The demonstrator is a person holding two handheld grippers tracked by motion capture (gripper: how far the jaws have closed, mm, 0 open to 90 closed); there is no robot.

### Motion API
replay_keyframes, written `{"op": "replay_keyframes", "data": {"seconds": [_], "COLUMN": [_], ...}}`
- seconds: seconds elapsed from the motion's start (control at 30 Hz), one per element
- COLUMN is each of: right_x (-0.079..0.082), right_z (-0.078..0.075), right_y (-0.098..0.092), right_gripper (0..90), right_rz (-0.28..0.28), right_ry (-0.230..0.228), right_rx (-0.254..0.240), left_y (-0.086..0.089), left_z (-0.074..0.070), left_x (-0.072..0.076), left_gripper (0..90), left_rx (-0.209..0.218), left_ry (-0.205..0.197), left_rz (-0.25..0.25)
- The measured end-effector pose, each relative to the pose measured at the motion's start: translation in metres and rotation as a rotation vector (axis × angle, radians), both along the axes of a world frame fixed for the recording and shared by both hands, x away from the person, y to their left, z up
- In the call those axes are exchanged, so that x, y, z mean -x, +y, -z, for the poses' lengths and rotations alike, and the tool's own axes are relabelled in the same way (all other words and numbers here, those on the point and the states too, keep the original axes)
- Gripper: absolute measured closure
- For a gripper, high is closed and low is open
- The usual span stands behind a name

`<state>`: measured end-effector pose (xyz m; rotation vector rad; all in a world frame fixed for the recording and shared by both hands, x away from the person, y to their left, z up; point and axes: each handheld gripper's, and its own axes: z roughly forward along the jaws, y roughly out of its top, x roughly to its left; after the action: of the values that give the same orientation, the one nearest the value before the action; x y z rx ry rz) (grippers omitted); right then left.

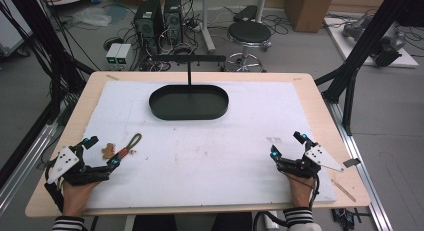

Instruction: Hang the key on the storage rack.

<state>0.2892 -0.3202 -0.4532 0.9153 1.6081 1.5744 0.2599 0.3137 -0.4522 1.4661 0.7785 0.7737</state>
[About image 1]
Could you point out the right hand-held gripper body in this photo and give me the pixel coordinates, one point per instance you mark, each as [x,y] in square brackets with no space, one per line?
[320,157]

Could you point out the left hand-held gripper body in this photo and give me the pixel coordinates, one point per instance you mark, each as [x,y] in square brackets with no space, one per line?
[66,159]

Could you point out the person's right hand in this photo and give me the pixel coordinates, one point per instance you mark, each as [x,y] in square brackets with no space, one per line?
[301,192]

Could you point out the person's left hand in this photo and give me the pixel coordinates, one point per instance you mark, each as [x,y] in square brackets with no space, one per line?
[76,199]

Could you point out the small brown figure charm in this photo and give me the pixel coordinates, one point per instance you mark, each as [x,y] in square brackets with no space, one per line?
[108,150]

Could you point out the grey tape piece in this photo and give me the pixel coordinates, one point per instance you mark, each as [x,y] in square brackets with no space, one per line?
[352,162]

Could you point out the thin wooden stick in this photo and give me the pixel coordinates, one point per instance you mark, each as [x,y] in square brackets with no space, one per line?
[344,190]

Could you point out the white foam mat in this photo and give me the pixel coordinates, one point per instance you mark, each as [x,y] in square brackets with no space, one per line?
[206,164]

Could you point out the white power supply box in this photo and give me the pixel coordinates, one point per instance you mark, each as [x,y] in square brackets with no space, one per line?
[112,52]
[123,53]

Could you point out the black oval tray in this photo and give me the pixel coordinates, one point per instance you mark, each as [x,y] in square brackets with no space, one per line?
[188,106]

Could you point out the white floor board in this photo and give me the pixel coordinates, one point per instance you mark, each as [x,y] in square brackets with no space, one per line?
[343,44]

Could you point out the black round stool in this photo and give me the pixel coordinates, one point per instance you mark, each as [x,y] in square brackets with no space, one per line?
[249,32]

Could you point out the black T-shaped hanging stand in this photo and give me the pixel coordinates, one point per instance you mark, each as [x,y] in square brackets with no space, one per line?
[189,71]

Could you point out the grey robot device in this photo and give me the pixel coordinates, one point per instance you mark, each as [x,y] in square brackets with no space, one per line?
[386,46]

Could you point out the clear plastic bag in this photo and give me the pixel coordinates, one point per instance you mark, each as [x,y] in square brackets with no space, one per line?
[91,17]

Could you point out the brown cardboard box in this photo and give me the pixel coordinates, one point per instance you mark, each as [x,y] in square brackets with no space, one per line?
[308,9]

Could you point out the black computer tower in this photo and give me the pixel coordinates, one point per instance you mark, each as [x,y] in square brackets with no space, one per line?
[148,24]
[172,19]

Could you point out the black foot pedal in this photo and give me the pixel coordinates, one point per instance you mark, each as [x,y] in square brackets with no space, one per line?
[245,13]

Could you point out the white desk leg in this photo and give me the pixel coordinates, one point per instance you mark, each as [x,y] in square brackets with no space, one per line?
[207,24]

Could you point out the aluminium rail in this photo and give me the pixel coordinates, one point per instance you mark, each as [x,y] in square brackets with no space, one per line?
[360,171]
[23,172]

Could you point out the black metal frame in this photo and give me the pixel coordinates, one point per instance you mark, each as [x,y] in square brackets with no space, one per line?
[43,41]
[363,44]

